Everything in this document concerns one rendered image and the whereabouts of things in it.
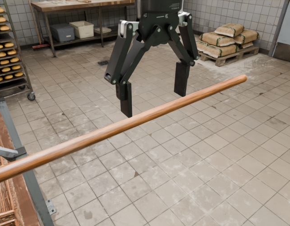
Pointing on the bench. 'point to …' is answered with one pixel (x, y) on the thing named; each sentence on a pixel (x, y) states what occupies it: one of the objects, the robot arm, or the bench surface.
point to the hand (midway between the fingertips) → (154, 98)
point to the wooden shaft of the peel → (106, 132)
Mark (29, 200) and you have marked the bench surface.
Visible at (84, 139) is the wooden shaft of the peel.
